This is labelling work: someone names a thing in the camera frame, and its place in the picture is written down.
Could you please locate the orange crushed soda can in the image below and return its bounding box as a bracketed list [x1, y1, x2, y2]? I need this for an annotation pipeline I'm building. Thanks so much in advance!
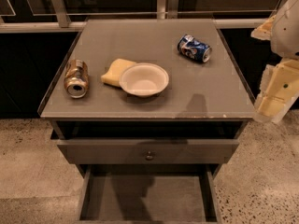
[64, 60, 89, 99]

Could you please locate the grey top drawer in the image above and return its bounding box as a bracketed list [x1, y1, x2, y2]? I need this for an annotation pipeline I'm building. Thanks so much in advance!
[53, 119, 247, 165]

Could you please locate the blue soda can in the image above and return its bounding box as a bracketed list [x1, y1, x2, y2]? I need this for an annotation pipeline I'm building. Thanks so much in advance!
[177, 35, 212, 63]

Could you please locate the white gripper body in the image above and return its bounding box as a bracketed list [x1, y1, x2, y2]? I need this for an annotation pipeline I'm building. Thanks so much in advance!
[271, 0, 299, 59]

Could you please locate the round metal drawer knob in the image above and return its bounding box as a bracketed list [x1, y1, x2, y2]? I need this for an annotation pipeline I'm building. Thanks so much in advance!
[145, 151, 154, 161]

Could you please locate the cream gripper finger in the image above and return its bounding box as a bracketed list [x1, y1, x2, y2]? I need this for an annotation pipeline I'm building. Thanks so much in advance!
[251, 16, 276, 40]
[253, 59, 299, 123]

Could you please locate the metal glass railing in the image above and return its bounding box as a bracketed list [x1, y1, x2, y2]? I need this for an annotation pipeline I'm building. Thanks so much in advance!
[0, 0, 287, 33]

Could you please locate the white paper bowl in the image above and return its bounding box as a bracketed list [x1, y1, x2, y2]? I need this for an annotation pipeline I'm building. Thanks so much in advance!
[120, 63, 169, 97]

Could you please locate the grey open middle drawer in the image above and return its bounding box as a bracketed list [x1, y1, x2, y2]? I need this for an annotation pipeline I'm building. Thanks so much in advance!
[74, 164, 222, 224]

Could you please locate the grey drawer cabinet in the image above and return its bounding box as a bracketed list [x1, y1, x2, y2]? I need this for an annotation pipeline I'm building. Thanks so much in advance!
[39, 19, 253, 224]

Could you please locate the yellow sponge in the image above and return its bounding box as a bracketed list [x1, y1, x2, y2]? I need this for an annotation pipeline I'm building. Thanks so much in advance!
[101, 59, 135, 87]

